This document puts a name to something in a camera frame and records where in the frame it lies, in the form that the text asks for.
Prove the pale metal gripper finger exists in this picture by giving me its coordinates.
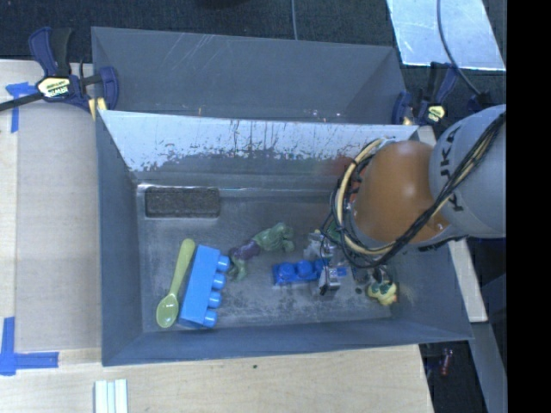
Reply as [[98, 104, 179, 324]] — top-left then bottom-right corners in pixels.
[[319, 266, 342, 297], [306, 230, 335, 261]]

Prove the yellow toy animal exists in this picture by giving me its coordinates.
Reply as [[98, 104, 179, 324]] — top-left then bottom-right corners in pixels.
[[365, 278, 399, 307]]

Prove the dark green flat block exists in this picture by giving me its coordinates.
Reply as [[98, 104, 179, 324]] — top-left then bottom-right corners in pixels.
[[145, 186, 222, 219]]

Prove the light green plastic spoon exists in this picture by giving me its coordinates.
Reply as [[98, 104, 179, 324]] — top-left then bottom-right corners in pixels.
[[155, 237, 196, 330]]

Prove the green toy figure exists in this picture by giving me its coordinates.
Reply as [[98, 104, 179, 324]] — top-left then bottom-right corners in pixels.
[[227, 222, 297, 283]]

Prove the grey metal bin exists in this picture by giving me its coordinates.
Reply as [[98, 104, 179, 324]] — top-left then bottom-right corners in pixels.
[[90, 26, 474, 367]]

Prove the dark blue toy brick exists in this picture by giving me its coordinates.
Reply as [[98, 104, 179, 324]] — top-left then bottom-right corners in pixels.
[[271, 258, 328, 287]]

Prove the light blue toy brick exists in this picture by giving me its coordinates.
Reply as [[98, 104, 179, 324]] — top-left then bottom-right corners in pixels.
[[177, 244, 231, 330]]

